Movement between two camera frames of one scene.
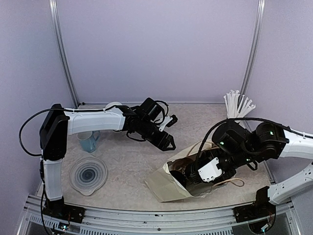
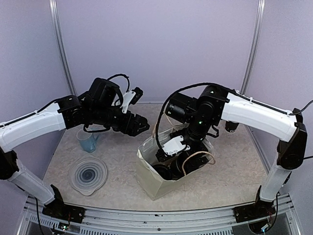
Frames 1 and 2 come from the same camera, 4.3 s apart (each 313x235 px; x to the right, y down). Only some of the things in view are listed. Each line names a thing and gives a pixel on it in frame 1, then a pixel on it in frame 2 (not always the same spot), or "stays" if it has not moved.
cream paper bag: [172, 182] → [154, 185]
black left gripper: [159, 143] → [132, 130]
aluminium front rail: [125, 222] stays
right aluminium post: [254, 54] stays
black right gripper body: [242, 156] → [199, 128]
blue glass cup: [88, 140] stays
